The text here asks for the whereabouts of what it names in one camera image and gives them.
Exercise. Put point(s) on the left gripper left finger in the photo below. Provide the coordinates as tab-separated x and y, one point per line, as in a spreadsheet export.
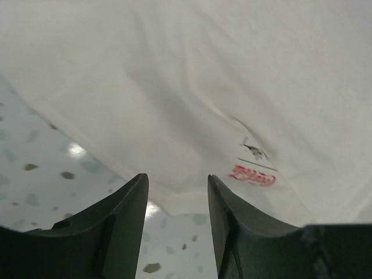
102	241

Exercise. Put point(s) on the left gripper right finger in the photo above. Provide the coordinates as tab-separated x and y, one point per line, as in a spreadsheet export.
251	244

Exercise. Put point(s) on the white t shirt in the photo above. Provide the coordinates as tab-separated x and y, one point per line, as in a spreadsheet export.
273	97

